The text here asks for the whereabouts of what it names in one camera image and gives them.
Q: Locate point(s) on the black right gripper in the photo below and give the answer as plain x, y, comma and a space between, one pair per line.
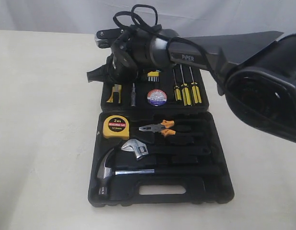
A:
122, 67

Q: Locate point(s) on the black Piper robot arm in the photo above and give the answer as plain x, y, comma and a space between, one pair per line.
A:
255, 72

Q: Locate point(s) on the adjustable wrench black handle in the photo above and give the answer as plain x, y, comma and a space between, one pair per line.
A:
141, 150

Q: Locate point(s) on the black plastic tool case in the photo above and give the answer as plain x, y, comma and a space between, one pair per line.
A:
156, 189

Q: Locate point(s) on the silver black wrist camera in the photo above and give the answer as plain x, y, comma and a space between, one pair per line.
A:
105, 38

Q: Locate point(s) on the claw hammer black handle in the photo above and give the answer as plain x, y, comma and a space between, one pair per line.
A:
105, 173

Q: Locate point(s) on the left yellow black screwdriver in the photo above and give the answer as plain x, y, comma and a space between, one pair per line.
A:
177, 92

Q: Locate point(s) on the black electrical tape roll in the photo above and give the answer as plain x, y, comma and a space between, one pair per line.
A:
157, 97

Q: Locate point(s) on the yellow utility knife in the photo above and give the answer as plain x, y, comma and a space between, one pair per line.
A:
115, 96

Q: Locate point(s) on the orange black combination pliers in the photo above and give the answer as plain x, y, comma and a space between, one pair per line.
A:
178, 127

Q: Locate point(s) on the yellow hex key set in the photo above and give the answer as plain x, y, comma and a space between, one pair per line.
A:
153, 76

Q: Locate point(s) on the right yellow black screwdriver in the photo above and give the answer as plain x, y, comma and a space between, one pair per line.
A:
195, 88

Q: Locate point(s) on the middle yellow black screwdriver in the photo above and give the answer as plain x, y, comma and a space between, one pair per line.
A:
185, 90

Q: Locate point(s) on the yellow measuring tape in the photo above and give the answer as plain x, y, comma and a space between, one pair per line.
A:
116, 126

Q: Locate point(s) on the grey voltage tester screwdriver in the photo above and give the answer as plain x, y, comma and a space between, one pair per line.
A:
133, 95

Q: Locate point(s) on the yellow black screwdriver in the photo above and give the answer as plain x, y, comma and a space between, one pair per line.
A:
195, 88
185, 90
177, 92

